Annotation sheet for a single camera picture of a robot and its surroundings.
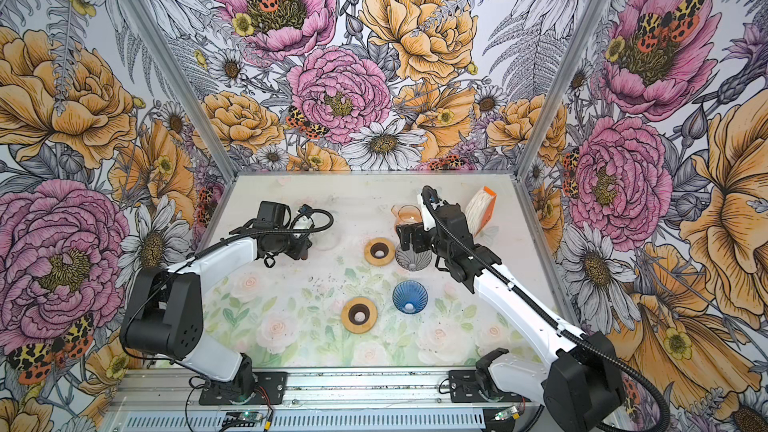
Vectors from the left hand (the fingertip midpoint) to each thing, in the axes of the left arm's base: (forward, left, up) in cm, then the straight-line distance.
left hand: (303, 249), depth 93 cm
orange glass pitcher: (+14, -33, -1) cm, 35 cm away
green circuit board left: (-41, +7, -6) cm, 42 cm away
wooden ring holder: (+2, -23, -6) cm, 24 cm away
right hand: (-4, -33, +14) cm, 35 cm away
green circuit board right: (-42, -53, -6) cm, 68 cm away
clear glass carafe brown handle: (+7, -5, -7) cm, 11 cm away
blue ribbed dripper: (-14, -32, -5) cm, 35 cm away
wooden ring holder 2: (-18, -18, -5) cm, 26 cm away
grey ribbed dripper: (-2, -33, -4) cm, 33 cm away
